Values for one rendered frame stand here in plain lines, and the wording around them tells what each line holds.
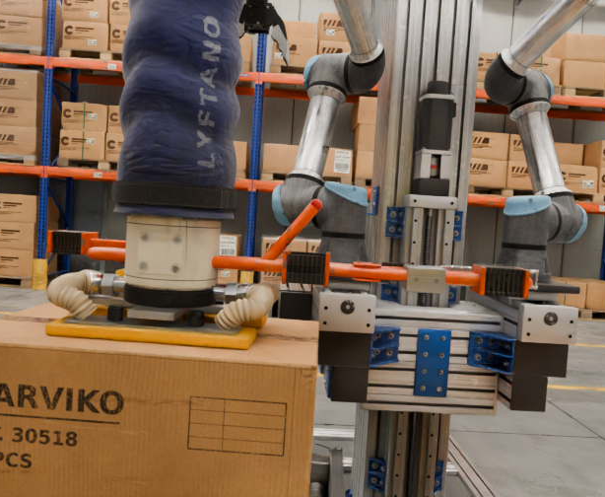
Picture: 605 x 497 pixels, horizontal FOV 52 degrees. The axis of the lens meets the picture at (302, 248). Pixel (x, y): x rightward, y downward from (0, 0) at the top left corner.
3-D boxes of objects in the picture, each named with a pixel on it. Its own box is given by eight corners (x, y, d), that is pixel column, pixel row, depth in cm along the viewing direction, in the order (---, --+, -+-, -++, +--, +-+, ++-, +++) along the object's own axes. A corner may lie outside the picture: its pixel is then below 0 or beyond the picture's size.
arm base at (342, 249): (311, 264, 173) (313, 229, 173) (365, 267, 174) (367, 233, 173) (314, 269, 158) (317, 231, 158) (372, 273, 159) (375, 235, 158)
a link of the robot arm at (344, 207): (355, 234, 157) (359, 180, 157) (308, 230, 163) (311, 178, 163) (372, 234, 168) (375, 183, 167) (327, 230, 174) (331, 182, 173)
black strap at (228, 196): (92, 201, 103) (93, 177, 103) (136, 204, 127) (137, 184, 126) (225, 210, 102) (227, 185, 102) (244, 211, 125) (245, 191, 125)
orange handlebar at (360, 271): (25, 259, 113) (25, 240, 113) (89, 250, 143) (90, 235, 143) (536, 294, 109) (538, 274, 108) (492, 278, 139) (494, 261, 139)
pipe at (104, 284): (50, 312, 103) (51, 278, 103) (105, 294, 128) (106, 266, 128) (251, 326, 102) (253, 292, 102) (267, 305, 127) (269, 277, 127)
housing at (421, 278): (405, 291, 109) (407, 266, 109) (401, 287, 116) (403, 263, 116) (444, 294, 109) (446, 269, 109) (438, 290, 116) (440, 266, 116)
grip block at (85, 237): (46, 252, 138) (47, 230, 138) (63, 250, 147) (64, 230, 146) (83, 255, 138) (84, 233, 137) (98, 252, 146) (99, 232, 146)
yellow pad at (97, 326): (43, 335, 102) (45, 305, 101) (70, 324, 112) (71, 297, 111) (248, 350, 100) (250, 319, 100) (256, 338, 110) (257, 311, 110)
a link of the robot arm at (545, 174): (527, 248, 174) (487, 76, 188) (560, 249, 182) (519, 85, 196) (564, 236, 164) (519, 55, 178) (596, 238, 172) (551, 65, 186)
